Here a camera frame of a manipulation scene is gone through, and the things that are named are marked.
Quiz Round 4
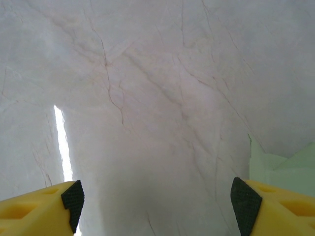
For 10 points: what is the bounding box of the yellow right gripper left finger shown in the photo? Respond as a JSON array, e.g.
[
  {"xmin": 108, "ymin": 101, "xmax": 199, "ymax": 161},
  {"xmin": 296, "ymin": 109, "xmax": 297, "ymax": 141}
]
[{"xmin": 0, "ymin": 179, "xmax": 86, "ymax": 236}]

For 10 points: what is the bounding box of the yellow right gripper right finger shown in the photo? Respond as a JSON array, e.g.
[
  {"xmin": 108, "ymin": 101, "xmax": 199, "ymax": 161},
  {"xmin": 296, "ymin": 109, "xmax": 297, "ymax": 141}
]
[{"xmin": 230, "ymin": 177, "xmax": 315, "ymax": 236}]

